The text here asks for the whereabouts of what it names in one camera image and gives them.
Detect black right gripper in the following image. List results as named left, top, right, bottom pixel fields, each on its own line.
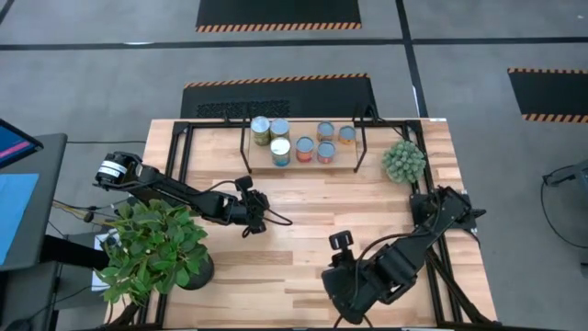
left=321, top=261, right=378, bottom=325

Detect blue label vegetable can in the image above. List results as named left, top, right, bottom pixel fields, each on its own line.
left=269, top=136, right=292, bottom=167

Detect orange pink white can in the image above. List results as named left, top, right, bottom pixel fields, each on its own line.
left=295, top=135, right=316, bottom=164

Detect green pears can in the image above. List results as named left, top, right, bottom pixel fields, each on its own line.
left=250, top=115, right=272, bottom=147

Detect orange green beans can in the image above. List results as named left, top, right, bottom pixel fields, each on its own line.
left=269, top=118, right=291, bottom=142

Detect pink red label can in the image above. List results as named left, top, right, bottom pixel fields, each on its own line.
left=316, top=140, right=337, bottom=166

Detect yellow patterned label can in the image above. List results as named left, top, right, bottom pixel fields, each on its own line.
left=315, top=120, right=335, bottom=143

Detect wooden shelf black metal legs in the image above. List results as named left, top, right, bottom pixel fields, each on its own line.
left=238, top=114, right=369, bottom=175

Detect leafy plant in black pot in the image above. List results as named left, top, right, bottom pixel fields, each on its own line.
left=94, top=197, right=216, bottom=307

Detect black hazard-striped floor mat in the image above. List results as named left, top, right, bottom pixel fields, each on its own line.
left=179, top=73, right=379, bottom=120
left=196, top=0, right=363, bottom=33
left=506, top=67, right=588, bottom=124

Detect succulent in grey pot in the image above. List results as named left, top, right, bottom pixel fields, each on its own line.
left=381, top=140, right=428, bottom=184

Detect white paper sheet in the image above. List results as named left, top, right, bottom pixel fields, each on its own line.
left=90, top=228, right=123, bottom=293

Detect black equipment stand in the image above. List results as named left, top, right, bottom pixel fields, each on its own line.
left=40, top=234, right=111, bottom=272

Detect grey desk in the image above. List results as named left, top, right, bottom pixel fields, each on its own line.
left=0, top=132, right=69, bottom=272

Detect blue sheet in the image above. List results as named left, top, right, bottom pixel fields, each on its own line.
left=0, top=173, right=40, bottom=267

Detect grey floor cabinet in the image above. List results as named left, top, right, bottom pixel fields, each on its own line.
left=0, top=261, right=61, bottom=331

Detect monitor with blue screen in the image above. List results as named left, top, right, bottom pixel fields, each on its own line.
left=0, top=118, right=45, bottom=170

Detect black chair base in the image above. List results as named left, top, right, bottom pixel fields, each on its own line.
left=541, top=158, right=588, bottom=199

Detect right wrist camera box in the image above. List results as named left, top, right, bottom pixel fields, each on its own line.
left=328, top=230, right=355, bottom=252

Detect yellow black cable bundle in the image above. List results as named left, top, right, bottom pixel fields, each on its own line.
left=51, top=198, right=139, bottom=227

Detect thin black floor cable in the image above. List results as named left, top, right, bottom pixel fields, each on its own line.
left=538, top=181, right=588, bottom=252

